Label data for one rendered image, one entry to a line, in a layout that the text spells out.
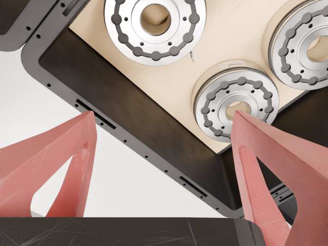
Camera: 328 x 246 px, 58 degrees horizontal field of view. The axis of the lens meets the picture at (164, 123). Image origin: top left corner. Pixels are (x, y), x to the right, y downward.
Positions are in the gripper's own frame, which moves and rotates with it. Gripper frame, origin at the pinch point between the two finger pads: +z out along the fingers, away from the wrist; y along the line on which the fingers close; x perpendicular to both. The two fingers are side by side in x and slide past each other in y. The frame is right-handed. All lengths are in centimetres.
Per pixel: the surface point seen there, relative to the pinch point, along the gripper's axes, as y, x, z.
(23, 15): 10.6, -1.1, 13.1
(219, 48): -6.5, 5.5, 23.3
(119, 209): 10, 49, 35
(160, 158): 0.4, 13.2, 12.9
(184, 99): -2.6, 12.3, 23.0
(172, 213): -2, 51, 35
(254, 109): -10.7, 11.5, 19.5
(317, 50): -17.6, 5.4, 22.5
